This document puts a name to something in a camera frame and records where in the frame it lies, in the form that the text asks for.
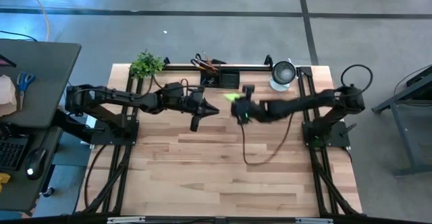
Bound beige crumpled paper bag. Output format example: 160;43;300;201
0;74;18;117

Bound green plant in white pot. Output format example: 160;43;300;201
129;49;167;80

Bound blue handled scissors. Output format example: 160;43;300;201
16;72;36;112

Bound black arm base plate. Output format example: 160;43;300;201
301;121;352;148
90;119;140;147

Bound black aluminium table frame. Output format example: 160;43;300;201
76;54;364;218

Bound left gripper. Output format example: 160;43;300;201
160;81;221;133

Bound grey metal bracket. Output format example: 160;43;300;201
106;216;146;224
294;217;334;224

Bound black right arm cable loop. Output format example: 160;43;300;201
340;63;374;92

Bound black computer mouse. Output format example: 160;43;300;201
24;146;49;181

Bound small yellow object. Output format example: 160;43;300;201
0;172;11;194

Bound grey metal stand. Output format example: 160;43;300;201
371;63;432;178

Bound dark grey side desk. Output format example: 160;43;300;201
0;38;82;130

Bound red and black object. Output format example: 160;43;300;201
0;53;17;69

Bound long black gripper cable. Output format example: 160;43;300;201
240;111;295;167

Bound thin black cable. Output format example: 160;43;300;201
0;30;38;43

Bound black mesh desk organizer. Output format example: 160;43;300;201
200;67;241;89

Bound green sticky note pad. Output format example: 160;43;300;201
223;92;243;103

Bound black keyboard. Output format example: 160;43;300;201
0;134;30;171

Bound orange cable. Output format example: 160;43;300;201
22;0;51;42

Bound black computer desk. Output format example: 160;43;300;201
0;125;64;215

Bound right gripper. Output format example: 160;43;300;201
230;84;270;125

